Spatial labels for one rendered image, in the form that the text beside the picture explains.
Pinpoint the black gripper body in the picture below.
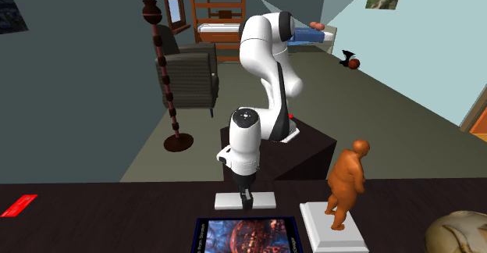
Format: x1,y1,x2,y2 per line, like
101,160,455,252
232,173,258,194

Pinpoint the white flat rectangular slab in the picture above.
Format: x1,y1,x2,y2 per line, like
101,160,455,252
214,191,277,211

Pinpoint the book with blue picture cover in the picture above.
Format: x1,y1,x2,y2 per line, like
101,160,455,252
190,216,304,253

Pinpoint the dark robot stand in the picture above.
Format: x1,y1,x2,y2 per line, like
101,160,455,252
219,116,338,181

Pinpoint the orange figure on white base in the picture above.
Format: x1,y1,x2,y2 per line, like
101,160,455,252
299,139,371,253

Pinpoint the dark grey armchair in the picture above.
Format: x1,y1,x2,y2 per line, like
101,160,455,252
153,23,220,119

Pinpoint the dark wooden table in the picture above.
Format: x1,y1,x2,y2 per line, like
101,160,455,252
0,178,487,253

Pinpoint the dark red floor lamp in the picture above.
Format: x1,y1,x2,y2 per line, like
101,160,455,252
108,0,195,153

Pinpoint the white and blue bed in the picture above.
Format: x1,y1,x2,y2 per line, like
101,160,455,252
197,22,338,48

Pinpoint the black figure with red ball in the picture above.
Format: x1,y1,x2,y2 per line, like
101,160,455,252
339,48,361,71

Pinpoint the wooden framed window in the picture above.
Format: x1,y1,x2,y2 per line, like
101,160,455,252
162,0,192,36

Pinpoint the beige rounded vase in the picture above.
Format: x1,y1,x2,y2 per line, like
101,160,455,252
423,210,487,253

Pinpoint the red flat card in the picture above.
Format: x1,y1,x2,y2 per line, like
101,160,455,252
0,194,39,219

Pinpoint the orange wooden door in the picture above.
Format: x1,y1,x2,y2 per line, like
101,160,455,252
459,84,487,144

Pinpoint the dark wall picture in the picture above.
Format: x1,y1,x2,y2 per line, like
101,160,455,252
0,0,30,36

